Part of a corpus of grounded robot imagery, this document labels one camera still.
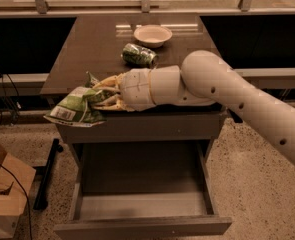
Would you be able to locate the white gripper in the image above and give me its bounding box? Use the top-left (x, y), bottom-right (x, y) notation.
top-left (93, 68), bottom-right (156, 112)

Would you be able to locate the closed grey top drawer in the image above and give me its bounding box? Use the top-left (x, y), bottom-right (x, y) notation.
top-left (57, 112), bottom-right (225, 144)

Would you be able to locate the green jalapeno chip bag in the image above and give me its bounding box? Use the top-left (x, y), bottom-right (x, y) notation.
top-left (44, 72), bottom-right (114, 127)

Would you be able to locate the grey drawer cabinet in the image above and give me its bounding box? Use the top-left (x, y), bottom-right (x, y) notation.
top-left (39, 14), bottom-right (240, 240)

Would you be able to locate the white paper bowl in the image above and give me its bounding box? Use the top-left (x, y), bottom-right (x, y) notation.
top-left (134, 25), bottom-right (172, 48)

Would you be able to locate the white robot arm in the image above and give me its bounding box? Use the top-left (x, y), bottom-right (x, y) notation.
top-left (94, 50), bottom-right (295, 166)

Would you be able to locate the black metal stand leg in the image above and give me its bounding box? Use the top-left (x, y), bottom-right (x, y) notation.
top-left (33, 138), bottom-right (63, 210)

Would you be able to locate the brown cardboard box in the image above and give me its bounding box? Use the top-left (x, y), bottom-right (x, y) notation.
top-left (0, 143), bottom-right (35, 239)

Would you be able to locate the open grey middle drawer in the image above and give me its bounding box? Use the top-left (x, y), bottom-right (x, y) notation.
top-left (54, 141), bottom-right (232, 240)

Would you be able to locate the black cable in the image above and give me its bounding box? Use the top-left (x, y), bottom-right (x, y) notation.
top-left (0, 148), bottom-right (34, 240)

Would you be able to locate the green soda can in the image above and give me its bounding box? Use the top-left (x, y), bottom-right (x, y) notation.
top-left (121, 43), bottom-right (158, 68)

